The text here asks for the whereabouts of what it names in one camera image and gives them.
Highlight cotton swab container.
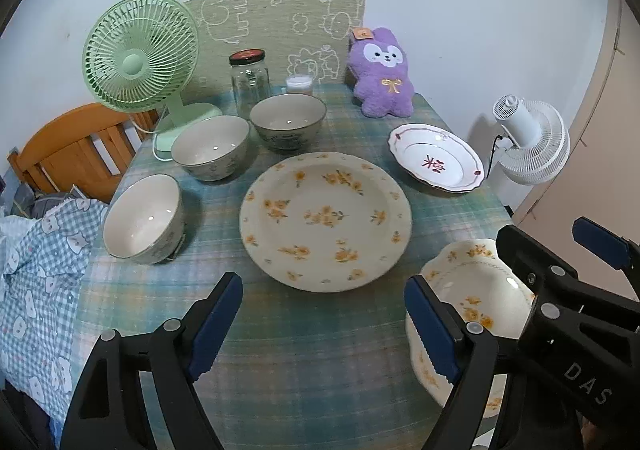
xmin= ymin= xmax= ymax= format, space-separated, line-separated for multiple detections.
xmin=285 ymin=74 xmax=314 ymax=97

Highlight large yellow floral plate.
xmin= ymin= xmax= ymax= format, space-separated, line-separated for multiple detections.
xmin=239 ymin=151 xmax=413 ymax=293

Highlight purple plush rabbit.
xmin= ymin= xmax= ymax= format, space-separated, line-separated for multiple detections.
xmin=346 ymin=26 xmax=416 ymax=119

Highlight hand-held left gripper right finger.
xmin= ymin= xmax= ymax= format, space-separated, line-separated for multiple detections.
xmin=404 ymin=274 xmax=521 ymax=450

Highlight beige door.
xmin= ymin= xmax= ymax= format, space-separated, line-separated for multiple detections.
xmin=512 ymin=0 xmax=640 ymax=251

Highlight beige bowl with blue pattern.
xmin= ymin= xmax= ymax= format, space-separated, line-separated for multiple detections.
xmin=249 ymin=93 xmax=328 ymax=153

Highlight green desk fan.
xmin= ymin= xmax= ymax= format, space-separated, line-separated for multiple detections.
xmin=81 ymin=0 xmax=222 ymax=162

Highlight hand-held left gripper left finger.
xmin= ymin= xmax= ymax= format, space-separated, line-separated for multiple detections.
xmin=59 ymin=271 xmax=244 ymax=450

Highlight beige ceramic bowl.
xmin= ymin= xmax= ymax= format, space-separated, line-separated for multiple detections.
xmin=102 ymin=173 xmax=187 ymax=265
xmin=171 ymin=115 xmax=251 ymax=182

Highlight dark grey cloth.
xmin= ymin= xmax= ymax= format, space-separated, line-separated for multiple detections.
xmin=12 ymin=182 xmax=76 ymax=221

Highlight white plate with red print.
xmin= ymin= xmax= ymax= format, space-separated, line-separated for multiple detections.
xmin=388 ymin=123 xmax=486 ymax=194

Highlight white fan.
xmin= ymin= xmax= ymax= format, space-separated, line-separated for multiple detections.
xmin=485 ymin=93 xmax=571 ymax=211

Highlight white fan cable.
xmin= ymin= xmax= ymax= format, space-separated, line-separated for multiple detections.
xmin=127 ymin=112 xmax=173 ymax=163

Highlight orange wooden headboard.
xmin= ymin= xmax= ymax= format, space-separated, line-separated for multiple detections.
xmin=7 ymin=102 xmax=161 ymax=205

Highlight glass jar with dark lid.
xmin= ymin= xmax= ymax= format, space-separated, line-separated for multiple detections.
xmin=229 ymin=48 xmax=272 ymax=120

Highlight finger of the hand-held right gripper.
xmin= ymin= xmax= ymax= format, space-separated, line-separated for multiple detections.
xmin=572 ymin=216 xmax=640 ymax=303
xmin=496 ymin=225 xmax=579 ymax=304

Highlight black fan cable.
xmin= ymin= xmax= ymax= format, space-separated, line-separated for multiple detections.
xmin=487 ymin=132 xmax=503 ymax=181

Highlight green plaid tablecloth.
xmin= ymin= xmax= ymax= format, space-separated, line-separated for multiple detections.
xmin=62 ymin=82 xmax=516 ymax=450

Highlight green printed wall mat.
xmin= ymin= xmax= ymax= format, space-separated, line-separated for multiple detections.
xmin=181 ymin=0 xmax=370 ymax=96

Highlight scalloped yellow floral dish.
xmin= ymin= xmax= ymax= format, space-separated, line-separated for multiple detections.
xmin=406 ymin=238 xmax=537 ymax=421

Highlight blue checked bear blanket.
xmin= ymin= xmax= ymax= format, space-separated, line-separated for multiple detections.
xmin=0 ymin=197 xmax=111 ymax=426

